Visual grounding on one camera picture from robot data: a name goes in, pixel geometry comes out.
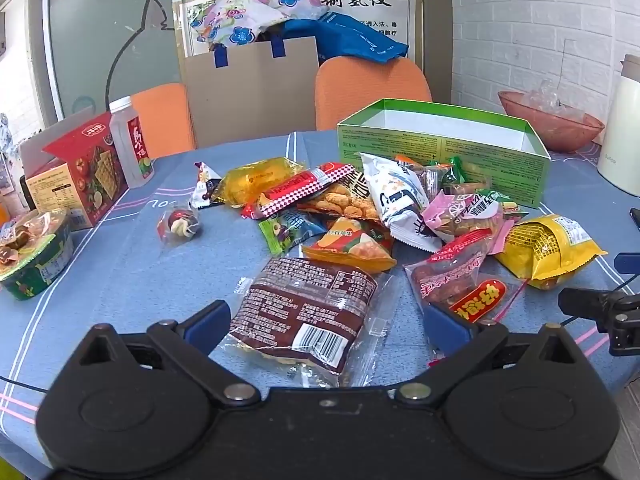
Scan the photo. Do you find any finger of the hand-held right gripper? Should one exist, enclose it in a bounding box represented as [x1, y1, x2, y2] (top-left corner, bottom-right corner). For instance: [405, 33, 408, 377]
[557, 285, 640, 358]
[614, 253, 640, 291]

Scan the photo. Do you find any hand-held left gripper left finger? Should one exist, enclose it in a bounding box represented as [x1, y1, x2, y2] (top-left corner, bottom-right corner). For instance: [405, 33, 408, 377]
[75, 300, 262, 407]

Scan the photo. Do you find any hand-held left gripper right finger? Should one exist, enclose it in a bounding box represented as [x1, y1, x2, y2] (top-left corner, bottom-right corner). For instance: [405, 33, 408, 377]
[395, 302, 578, 405]

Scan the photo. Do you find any red label jujube packet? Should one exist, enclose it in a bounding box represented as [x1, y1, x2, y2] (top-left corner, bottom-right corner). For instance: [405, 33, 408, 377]
[404, 229, 530, 361]

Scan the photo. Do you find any brown label bread packet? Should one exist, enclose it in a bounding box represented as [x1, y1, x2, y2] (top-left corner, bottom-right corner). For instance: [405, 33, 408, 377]
[222, 256, 401, 390]

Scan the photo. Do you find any chocolate candy clear wrapper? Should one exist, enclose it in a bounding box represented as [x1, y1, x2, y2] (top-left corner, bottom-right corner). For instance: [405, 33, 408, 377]
[156, 201, 202, 247]

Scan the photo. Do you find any pink lemon print packet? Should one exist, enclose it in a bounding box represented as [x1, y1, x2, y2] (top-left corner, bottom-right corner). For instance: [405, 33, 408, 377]
[421, 189, 516, 257]

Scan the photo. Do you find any green pea snack packet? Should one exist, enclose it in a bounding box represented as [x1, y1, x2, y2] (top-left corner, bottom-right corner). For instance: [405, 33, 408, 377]
[486, 189, 532, 223]

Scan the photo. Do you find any green blue candy packet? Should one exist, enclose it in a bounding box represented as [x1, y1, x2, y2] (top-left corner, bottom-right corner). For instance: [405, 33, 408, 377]
[257, 208, 329, 256]

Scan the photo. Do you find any orange triangle chips packet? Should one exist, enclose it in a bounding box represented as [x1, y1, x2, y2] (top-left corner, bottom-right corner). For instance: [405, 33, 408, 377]
[301, 216, 399, 274]

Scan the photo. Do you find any small white purple packet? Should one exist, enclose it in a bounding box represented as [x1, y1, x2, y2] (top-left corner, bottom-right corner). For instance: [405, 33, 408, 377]
[191, 161, 226, 209]

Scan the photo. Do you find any small green candy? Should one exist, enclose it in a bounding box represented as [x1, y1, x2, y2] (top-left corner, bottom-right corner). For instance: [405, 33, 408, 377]
[439, 156, 471, 188]

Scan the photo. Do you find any yellow translucent snack packet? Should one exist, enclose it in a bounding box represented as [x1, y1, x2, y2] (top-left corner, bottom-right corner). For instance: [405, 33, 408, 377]
[209, 156, 307, 207]

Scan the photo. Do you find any orange brown small packet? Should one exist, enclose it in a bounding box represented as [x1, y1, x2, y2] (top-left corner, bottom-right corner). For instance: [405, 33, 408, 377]
[394, 154, 443, 196]

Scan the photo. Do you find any peanut packet black label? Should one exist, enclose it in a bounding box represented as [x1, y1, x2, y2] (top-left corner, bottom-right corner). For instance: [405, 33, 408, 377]
[297, 169, 383, 222]

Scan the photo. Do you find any red checkered snack packet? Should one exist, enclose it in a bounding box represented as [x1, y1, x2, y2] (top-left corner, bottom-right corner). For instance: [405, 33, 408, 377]
[241, 161, 361, 221]

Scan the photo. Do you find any green cardboard box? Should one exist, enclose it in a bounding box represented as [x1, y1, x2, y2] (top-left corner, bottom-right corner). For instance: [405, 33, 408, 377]
[336, 98, 552, 209]

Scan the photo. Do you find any blue striped tablecloth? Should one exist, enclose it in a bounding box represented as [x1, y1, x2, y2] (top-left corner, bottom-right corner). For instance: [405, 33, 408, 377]
[0, 130, 640, 480]

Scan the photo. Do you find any white thermos jug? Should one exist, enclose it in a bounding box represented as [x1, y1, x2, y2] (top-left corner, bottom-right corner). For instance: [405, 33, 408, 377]
[596, 53, 640, 194]

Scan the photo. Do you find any pink plastic bowl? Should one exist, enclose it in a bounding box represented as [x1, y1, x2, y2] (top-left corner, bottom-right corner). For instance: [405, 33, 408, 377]
[497, 91, 606, 155]

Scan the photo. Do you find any green instant noodle bowl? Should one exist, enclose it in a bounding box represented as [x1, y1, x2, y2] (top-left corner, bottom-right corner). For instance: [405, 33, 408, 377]
[0, 207, 75, 302]

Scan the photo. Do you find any clear plastic wrap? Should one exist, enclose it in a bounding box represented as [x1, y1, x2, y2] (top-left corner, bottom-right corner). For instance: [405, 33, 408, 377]
[522, 79, 586, 122]

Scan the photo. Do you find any clear bottle red label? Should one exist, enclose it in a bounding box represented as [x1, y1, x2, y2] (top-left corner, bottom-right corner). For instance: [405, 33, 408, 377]
[108, 96, 157, 190]

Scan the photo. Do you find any red cracker box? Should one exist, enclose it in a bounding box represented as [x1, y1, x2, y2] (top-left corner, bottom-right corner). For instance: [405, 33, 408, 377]
[19, 111, 130, 232]

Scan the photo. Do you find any orange chair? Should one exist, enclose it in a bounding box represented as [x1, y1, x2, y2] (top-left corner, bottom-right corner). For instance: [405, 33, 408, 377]
[131, 83, 197, 160]
[314, 56, 433, 132]

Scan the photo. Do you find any brown cardboard box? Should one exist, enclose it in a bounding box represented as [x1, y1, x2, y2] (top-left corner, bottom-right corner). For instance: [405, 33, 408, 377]
[181, 35, 321, 150]

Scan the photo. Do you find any blue bag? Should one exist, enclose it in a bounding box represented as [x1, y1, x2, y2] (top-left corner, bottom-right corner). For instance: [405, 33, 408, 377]
[285, 12, 410, 68]

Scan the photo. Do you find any frosted glass partition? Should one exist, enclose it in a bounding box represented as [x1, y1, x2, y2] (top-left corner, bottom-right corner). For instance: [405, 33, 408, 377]
[30, 0, 186, 116]

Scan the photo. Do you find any floral cloth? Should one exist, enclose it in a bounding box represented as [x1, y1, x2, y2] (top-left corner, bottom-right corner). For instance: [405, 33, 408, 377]
[189, 0, 321, 52]

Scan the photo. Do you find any framed calligraphy poster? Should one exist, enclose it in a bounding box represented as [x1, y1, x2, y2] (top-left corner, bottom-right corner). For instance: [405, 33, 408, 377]
[172, 0, 426, 76]

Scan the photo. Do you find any black cable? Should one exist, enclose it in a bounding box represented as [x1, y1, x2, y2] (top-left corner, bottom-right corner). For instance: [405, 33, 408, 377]
[0, 376, 48, 393]

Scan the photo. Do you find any thin wire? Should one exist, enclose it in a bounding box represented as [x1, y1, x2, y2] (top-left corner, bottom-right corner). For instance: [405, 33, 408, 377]
[556, 37, 571, 108]

